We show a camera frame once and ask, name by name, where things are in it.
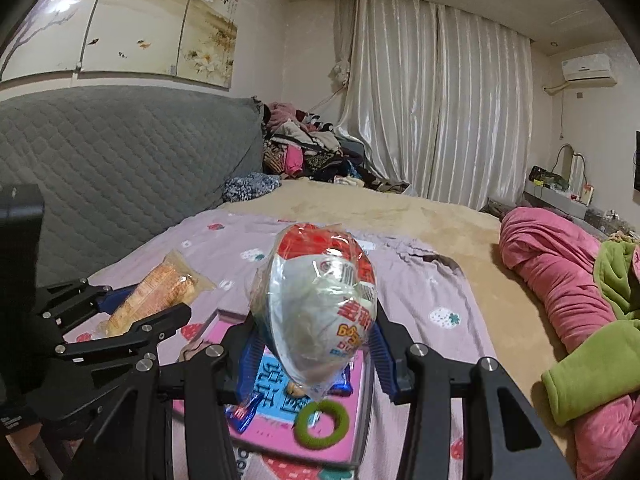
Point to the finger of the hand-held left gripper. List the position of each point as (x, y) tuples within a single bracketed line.
[(160, 322), (112, 299)]

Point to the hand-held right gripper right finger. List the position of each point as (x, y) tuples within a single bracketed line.
[(385, 370)]

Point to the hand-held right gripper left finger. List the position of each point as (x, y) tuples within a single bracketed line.
[(252, 360)]

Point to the yellow bread packet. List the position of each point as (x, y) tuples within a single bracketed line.
[(160, 285)]

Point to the plain blue cookie packet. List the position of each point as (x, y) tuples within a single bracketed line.
[(344, 385)]

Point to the beige cookie plush toy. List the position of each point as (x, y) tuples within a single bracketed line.
[(195, 352)]

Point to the blue cookie packet with picture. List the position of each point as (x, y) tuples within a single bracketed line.
[(245, 412)]

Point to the walnut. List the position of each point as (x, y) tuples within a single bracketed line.
[(298, 389)]

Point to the pink box lid tray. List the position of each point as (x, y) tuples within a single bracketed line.
[(364, 420)]

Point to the red white egg-shaped snack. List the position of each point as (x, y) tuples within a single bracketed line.
[(310, 310)]

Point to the purple printed blanket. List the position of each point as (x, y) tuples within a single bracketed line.
[(425, 300)]

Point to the pink book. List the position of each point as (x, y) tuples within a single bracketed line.
[(265, 441)]

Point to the grey quilted headboard cover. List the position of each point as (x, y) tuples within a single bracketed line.
[(125, 160)]

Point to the beige bed sheet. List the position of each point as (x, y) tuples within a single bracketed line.
[(400, 220)]

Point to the blue floral cloth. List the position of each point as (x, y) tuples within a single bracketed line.
[(250, 185)]

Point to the pink quilt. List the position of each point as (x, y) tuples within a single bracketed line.
[(550, 260)]

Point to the green fleece blanket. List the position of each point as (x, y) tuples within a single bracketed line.
[(590, 375)]

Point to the pile of clothes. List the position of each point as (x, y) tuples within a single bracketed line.
[(300, 155)]

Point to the grey side cabinet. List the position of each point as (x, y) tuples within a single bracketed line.
[(555, 200)]

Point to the dark camouflage bag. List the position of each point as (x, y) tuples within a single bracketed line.
[(545, 176)]

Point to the white curtain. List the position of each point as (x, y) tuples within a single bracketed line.
[(450, 110)]

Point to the white tote bag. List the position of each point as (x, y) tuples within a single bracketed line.
[(577, 170)]

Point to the white plush ornament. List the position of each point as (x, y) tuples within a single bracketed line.
[(341, 71)]

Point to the black television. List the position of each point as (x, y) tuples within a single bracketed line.
[(638, 160)]

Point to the white air conditioner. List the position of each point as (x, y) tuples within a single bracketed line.
[(587, 67)]

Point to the floral wall art panel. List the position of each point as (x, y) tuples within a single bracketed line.
[(150, 25)]

